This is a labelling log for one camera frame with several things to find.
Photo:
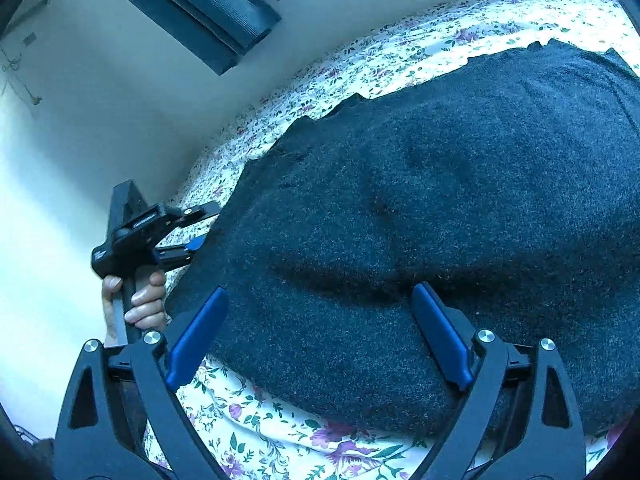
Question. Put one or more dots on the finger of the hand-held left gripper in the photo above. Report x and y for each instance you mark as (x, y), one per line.
(180, 252)
(197, 212)

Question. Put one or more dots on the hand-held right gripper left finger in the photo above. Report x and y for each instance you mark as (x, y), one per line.
(192, 340)

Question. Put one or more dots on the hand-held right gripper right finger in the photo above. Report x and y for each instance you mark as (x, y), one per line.
(442, 335)

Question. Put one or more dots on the dark knitted sweater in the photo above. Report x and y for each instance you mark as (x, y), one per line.
(425, 185)

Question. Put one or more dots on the person's left hand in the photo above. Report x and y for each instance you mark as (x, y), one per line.
(147, 305)

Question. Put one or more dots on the blue curtain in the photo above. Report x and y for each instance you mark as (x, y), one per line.
(200, 5)

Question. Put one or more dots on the floral bedsheet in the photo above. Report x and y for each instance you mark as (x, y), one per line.
(400, 55)

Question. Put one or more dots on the small wall plate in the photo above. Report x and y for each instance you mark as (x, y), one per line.
(30, 38)

